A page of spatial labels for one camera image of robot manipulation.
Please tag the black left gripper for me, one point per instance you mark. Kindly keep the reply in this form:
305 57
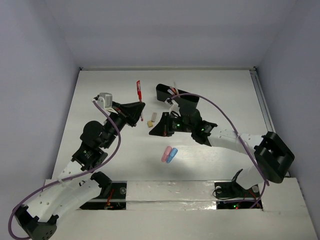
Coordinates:
126 115

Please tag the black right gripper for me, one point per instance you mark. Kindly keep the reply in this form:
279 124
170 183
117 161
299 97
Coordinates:
163 129

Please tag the grey white eraser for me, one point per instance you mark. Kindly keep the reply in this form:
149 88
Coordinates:
154 117

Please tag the red ballpoint pen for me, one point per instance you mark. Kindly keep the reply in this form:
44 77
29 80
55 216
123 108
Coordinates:
139 93

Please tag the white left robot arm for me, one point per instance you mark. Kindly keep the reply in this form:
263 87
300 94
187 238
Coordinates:
81 180

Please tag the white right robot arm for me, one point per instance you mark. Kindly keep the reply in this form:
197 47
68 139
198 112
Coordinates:
244 144

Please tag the yellow eraser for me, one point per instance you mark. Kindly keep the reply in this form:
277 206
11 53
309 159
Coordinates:
150 124

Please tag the pink highlighter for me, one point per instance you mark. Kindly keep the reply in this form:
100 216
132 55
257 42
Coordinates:
166 154

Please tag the blue highlighter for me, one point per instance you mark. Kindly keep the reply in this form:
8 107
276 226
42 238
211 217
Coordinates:
171 155

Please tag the white pen in container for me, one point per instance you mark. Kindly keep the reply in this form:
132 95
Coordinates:
170 92

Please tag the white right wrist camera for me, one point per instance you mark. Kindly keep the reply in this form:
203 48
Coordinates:
173 105

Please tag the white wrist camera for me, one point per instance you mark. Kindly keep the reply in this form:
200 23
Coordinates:
173 105
105 101

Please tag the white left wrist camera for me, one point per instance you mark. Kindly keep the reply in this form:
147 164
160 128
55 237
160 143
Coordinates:
105 101

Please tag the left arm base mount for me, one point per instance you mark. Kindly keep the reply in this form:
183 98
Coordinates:
115 200

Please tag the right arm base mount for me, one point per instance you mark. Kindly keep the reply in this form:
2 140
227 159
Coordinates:
230 195

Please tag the aluminium side rail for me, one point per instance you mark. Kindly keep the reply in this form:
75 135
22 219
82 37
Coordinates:
268 125

